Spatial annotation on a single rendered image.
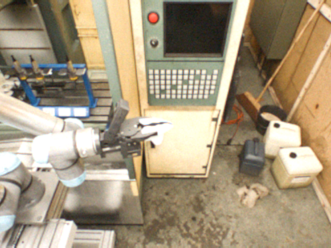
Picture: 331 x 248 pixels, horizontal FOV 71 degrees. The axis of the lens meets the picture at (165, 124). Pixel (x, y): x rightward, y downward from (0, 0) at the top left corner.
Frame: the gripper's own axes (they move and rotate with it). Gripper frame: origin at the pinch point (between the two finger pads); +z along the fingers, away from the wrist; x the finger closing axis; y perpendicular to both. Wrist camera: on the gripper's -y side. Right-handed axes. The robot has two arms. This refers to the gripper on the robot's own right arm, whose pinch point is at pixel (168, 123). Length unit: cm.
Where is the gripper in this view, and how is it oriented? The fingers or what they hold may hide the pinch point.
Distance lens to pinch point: 64.4
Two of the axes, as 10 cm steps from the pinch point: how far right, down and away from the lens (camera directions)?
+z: 9.8, -1.5, 1.6
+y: 0.3, 7.9, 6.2
